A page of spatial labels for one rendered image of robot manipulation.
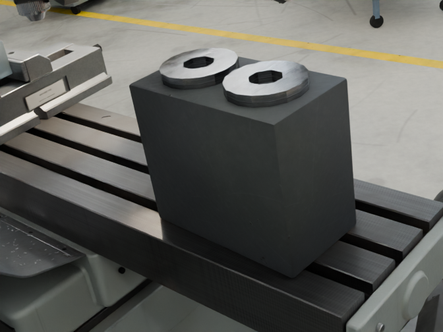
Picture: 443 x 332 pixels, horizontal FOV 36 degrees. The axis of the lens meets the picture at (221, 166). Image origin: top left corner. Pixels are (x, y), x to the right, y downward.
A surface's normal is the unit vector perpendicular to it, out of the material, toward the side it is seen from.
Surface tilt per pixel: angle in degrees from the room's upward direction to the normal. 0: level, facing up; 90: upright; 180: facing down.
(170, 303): 90
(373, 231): 0
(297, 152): 90
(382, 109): 0
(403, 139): 0
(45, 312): 90
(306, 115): 90
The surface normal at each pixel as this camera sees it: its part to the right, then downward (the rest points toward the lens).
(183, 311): 0.75, 0.22
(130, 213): -0.15, -0.86
